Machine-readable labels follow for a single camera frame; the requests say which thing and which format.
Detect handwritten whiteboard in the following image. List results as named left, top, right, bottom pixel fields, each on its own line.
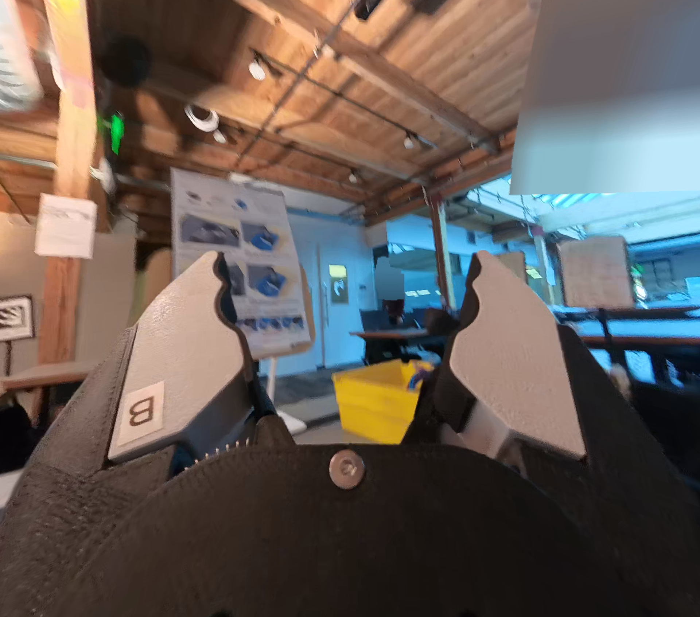
left=558, top=236, right=636, bottom=309

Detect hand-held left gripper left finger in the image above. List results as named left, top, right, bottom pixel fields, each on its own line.
left=108, top=251, right=262, bottom=464

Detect black round speaker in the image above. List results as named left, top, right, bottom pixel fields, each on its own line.
left=101, top=35, right=152, bottom=86

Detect instruction poster board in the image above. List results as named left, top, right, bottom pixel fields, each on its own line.
left=171, top=168, right=317, bottom=362

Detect large yellow plastic bin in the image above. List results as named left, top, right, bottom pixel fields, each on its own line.
left=332, top=359, right=434, bottom=445

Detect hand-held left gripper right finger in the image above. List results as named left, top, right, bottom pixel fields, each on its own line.
left=448, top=251, right=587, bottom=460

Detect wooden office desk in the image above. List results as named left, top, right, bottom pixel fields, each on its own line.
left=350, top=327, right=446, bottom=363

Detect framed striped picture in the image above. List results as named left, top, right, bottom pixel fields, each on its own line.
left=0, top=296, right=35, bottom=342

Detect white sign stand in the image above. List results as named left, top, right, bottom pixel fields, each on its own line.
left=261, top=355, right=308, bottom=435

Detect phone symbol wall sign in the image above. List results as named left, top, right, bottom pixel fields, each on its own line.
left=328, top=263, right=350, bottom=305

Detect white paper notice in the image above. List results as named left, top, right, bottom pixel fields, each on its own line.
left=34, top=193, right=97, bottom=259

